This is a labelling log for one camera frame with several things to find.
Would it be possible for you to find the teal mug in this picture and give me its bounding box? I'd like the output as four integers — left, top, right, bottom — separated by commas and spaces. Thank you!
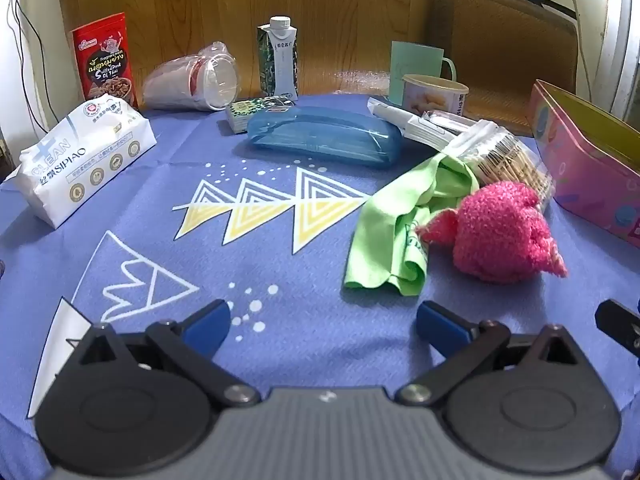
389, 41, 457, 106

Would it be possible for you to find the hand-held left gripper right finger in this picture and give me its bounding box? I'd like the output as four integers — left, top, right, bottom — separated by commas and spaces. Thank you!
395, 301, 583, 408

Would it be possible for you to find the green patterned small box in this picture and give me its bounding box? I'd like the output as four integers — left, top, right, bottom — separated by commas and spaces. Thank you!
224, 96, 296, 136

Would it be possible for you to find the white cable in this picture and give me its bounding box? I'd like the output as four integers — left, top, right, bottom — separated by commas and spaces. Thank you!
562, 0, 592, 96

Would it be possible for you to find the white flat box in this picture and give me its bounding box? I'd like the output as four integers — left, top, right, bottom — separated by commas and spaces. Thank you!
367, 96, 451, 151

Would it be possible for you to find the blue printed tablecloth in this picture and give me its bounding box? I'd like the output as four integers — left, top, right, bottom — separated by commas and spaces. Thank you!
0, 92, 640, 480

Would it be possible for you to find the blue glasses case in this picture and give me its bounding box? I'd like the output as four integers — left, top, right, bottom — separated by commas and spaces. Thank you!
247, 105, 405, 168

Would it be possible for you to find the green cloth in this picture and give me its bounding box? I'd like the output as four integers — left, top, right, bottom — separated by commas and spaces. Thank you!
343, 152, 480, 297

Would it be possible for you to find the black cable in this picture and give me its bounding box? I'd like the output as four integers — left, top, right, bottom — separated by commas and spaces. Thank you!
7, 0, 57, 131

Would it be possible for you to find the brown chair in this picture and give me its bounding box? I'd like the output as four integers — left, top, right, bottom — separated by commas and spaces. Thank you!
430, 0, 581, 136

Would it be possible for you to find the red snack pouch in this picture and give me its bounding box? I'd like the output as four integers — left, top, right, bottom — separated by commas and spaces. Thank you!
71, 12, 139, 111

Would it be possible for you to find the pink tin box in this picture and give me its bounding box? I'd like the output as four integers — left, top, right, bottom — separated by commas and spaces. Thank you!
530, 79, 640, 248

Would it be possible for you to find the pink knitted hat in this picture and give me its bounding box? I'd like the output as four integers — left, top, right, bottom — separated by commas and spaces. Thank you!
415, 180, 569, 282

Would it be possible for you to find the round beige snack tub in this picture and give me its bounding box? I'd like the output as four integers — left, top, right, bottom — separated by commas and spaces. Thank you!
401, 74, 470, 118

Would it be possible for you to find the clear plastic cup stack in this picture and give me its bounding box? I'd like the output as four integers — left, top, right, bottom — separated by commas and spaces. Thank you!
142, 41, 242, 112

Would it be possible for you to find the green and white drink carton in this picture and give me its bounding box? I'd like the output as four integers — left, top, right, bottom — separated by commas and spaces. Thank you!
256, 16, 300, 100

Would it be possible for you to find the white tissue pack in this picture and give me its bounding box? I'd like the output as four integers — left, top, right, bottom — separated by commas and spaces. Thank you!
2, 92, 157, 231

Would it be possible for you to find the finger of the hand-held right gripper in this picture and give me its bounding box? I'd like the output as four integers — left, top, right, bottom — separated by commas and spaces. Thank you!
595, 299, 640, 359

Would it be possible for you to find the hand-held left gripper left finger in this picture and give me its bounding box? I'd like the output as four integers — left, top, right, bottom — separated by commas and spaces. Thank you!
70, 299, 261, 408

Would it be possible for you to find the bag of cotton swabs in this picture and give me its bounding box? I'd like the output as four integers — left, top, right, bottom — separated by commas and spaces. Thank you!
442, 120, 556, 206

